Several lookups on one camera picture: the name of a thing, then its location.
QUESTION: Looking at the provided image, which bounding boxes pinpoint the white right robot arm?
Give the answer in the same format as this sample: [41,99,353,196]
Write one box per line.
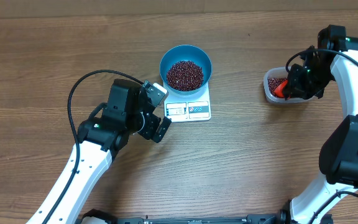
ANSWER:
[275,25,358,223]

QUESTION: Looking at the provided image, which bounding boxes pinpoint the red adzuki beans in container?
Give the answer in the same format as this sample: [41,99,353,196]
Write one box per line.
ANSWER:
[267,78,286,97]

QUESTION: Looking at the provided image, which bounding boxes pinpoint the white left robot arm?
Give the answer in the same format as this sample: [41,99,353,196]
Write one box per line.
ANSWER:
[29,79,171,223]

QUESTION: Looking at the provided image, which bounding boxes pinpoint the red beans in bowl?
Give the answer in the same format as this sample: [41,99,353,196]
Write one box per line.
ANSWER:
[166,61,204,91]

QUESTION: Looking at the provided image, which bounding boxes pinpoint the clear plastic food container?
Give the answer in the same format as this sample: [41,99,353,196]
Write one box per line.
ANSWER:
[263,67,317,104]

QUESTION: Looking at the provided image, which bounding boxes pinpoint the white digital kitchen scale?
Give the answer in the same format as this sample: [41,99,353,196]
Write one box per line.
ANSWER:
[164,84,212,123]

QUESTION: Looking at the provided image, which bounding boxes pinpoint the orange plastic measuring scoop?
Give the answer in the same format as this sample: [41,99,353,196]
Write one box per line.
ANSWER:
[273,79,288,98]

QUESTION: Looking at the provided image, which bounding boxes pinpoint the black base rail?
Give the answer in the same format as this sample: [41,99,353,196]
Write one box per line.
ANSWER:
[75,209,281,224]

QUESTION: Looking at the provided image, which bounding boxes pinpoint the teal blue bowl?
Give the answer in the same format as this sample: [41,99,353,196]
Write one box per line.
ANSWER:
[159,45,213,95]

